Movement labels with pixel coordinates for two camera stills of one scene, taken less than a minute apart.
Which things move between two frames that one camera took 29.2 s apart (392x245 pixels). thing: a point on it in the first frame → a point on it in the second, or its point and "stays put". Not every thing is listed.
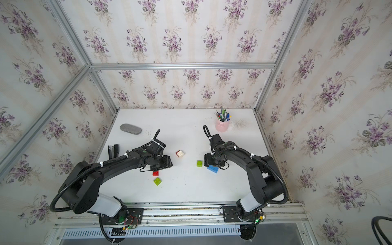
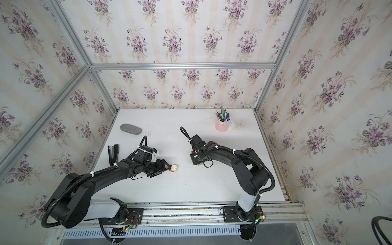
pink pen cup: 221,126 stays put
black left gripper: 168,164 → 160,169
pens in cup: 223,116 stays put
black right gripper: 207,161 → 194,161
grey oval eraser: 130,128 stays put
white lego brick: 179,153 → 174,167
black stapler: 113,151 stays put
